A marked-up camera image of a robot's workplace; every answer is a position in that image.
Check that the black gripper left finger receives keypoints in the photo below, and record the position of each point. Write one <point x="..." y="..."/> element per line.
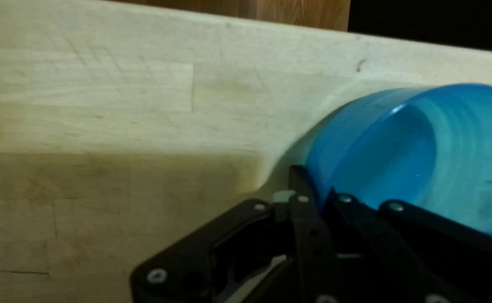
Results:
<point x="307" y="237"/>

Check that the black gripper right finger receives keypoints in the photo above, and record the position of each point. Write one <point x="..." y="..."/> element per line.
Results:
<point x="403" y="253"/>

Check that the blue plastic bowl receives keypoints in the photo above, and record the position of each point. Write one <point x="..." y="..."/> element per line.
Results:
<point x="425" y="146"/>

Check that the black box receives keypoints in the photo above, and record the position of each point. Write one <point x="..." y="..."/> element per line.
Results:
<point x="425" y="23"/>

